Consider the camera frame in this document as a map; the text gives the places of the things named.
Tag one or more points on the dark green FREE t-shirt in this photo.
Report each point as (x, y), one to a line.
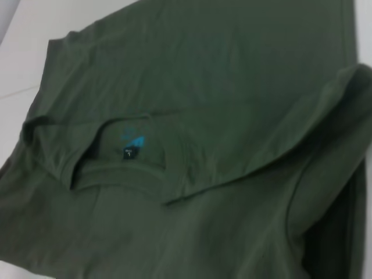
(189, 130)

